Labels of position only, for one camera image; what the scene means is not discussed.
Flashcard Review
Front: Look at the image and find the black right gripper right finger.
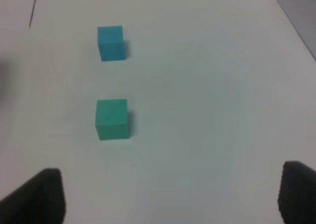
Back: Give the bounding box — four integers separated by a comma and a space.
277, 161, 316, 224

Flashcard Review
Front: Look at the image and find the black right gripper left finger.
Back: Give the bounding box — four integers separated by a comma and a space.
0, 168, 66, 224

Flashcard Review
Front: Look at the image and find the green cube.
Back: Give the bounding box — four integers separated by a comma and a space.
95, 99, 130, 141

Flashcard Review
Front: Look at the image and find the blue cube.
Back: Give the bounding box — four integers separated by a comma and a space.
97, 26, 126, 62

